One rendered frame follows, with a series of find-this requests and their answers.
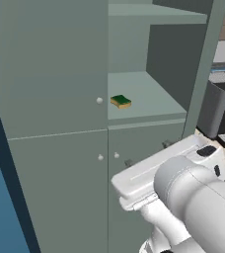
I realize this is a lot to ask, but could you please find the large grey-green cabinet door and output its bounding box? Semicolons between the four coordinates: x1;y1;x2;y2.
0;0;110;141

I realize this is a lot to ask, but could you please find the black and grey coffee machine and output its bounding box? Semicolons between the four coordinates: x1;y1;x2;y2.
196;70;225;149

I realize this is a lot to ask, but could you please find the green and yellow sponge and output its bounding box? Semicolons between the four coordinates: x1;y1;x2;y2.
110;94;132;110

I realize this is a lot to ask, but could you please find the tall grey-green cabinet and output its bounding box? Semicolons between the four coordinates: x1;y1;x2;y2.
0;0;225;253

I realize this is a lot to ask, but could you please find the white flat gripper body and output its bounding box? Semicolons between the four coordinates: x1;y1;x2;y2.
111;133;205;212

